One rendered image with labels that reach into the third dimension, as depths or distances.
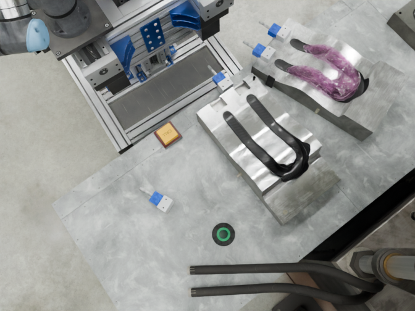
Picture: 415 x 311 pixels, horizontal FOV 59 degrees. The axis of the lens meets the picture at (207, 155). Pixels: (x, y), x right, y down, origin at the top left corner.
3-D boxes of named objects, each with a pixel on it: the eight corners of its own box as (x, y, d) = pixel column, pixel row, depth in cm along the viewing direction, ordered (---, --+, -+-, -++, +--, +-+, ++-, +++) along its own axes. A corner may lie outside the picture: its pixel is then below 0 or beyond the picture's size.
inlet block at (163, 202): (138, 195, 135) (134, 192, 130) (145, 183, 136) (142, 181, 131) (167, 213, 133) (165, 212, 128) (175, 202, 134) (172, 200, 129)
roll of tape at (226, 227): (232, 248, 129) (232, 248, 126) (210, 243, 130) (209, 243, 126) (236, 226, 131) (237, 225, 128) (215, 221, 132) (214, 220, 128)
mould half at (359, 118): (251, 72, 146) (252, 58, 135) (286, 25, 151) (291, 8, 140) (361, 142, 137) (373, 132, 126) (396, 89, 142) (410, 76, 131)
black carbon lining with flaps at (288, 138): (219, 117, 134) (218, 107, 125) (253, 92, 136) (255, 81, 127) (280, 192, 126) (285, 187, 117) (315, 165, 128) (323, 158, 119)
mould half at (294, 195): (197, 121, 142) (195, 107, 129) (250, 83, 145) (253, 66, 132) (281, 226, 130) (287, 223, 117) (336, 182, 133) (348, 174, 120)
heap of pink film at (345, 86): (282, 74, 139) (286, 64, 131) (307, 40, 142) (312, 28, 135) (342, 111, 134) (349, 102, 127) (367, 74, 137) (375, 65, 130)
